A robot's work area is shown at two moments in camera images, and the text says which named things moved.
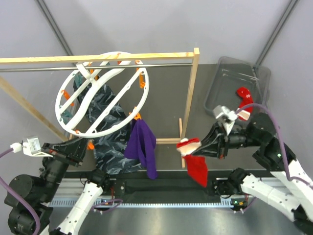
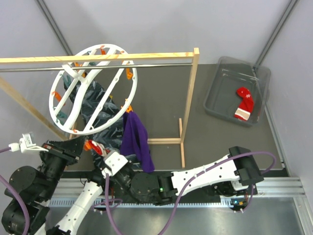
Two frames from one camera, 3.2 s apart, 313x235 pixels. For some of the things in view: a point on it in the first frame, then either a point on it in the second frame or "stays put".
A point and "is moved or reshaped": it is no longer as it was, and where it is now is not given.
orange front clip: [90, 145] is moved or reshaped
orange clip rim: [67, 96] → [57, 95]
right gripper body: [229, 141] → [122, 177]
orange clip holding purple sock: [137, 116] → [129, 109]
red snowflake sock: [197, 165] → [99, 148]
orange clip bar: [142, 83] → [129, 75]
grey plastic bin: [230, 74] stays put
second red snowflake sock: [247, 98] stays put
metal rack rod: [94, 66] stays put
